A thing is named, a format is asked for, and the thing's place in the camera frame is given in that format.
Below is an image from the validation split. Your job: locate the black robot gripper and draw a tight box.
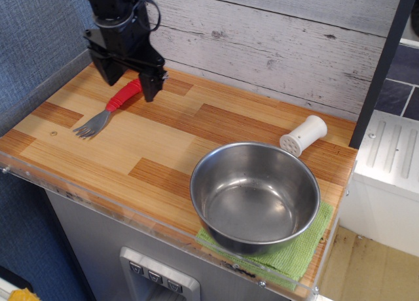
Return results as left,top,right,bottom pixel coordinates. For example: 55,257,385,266
84,0,166,102

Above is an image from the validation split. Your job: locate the red handled metal fork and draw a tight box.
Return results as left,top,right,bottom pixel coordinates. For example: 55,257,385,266
73,79,143,139

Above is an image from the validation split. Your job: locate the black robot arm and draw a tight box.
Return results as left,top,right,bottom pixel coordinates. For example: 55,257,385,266
84,0,166,102

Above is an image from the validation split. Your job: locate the stainless steel pot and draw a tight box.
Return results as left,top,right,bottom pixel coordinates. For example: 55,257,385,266
189,142,321,256

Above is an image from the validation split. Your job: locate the white salt shaker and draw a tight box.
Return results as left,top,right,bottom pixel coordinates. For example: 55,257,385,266
280,115,327,157

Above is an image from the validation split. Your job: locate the clear acrylic edge guard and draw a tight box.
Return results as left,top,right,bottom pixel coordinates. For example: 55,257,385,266
0,150,358,298

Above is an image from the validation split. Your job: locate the silver dispenser button panel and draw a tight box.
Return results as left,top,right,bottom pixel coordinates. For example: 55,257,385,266
119,247,201,300

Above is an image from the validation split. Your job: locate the green cloth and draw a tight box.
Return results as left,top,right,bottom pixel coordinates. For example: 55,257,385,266
196,202,333,281

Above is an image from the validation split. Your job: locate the yellow object in corner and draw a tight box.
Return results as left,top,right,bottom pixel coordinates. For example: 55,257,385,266
1,289,41,301

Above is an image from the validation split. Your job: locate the white ridged sink unit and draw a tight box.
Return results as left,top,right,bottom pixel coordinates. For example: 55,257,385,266
340,111,418,256

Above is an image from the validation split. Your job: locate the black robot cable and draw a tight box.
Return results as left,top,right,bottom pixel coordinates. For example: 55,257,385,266
134,0,162,32

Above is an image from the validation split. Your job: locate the dark grey right post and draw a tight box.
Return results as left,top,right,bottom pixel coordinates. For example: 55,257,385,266
349,0,415,149

